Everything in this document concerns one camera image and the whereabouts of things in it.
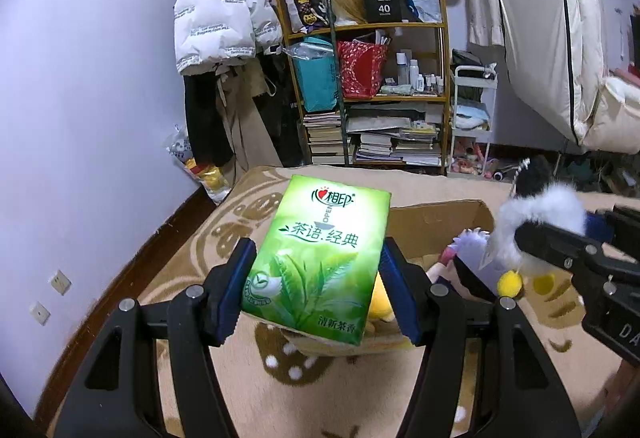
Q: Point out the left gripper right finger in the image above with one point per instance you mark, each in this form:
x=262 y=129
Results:
x=518 y=392

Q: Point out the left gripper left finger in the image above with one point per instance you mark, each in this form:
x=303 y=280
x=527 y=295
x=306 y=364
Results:
x=116 y=391

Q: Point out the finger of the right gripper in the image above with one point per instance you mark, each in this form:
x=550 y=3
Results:
x=571 y=251
x=618 y=227

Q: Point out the black and white fluffy plush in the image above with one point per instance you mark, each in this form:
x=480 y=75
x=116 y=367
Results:
x=536 y=198

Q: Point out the white-haired plush doll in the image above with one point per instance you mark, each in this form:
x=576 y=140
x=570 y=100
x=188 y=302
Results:
x=467 y=266

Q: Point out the yellow plush toy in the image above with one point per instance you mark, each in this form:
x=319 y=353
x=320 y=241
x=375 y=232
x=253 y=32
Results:
x=380 y=308

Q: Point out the green tissue pack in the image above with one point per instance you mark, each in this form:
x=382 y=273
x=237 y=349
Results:
x=315 y=270

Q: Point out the person's right hand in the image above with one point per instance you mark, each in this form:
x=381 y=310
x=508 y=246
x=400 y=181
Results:
x=621 y=415

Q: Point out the open cardboard box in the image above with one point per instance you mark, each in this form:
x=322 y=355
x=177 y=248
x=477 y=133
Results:
x=422 y=232

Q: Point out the beige patterned blanket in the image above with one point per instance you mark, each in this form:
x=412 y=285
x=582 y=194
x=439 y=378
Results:
x=273 y=390

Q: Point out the white rolling cart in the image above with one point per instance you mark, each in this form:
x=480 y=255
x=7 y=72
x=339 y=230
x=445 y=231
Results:
x=472 y=118

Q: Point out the pile of books right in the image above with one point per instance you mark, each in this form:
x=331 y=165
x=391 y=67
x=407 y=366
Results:
x=396 y=134

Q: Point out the plastic bag with yellow toy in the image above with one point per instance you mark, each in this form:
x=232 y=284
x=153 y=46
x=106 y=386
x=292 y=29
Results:
x=208 y=176

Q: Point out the black coat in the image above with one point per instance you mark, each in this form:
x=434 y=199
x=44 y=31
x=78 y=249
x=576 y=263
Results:
x=204 y=124

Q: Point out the stack of books left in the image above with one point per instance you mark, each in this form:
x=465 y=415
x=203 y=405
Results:
x=324 y=138

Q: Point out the wooden bookshelf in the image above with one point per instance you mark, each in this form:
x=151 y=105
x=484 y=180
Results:
x=442 y=56

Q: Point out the red gift bag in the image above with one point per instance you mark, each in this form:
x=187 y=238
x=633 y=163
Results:
x=361 y=65

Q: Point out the black box marked 40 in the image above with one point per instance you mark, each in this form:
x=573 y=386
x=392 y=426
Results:
x=383 y=11

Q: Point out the teal bag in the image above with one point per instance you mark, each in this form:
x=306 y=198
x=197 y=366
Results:
x=314 y=66

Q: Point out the beige trench coat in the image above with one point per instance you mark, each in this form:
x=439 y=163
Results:
x=246 y=131

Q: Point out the white puffer jacket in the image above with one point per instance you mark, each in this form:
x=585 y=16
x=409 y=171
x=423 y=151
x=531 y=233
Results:
x=213 y=33

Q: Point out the wall socket lower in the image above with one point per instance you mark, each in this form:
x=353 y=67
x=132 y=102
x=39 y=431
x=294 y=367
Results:
x=39 y=312

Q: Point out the wall socket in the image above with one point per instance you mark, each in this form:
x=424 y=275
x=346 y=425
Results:
x=60 y=282
x=39 y=312

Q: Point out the wall socket upper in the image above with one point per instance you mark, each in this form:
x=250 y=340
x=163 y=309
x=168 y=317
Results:
x=60 y=282

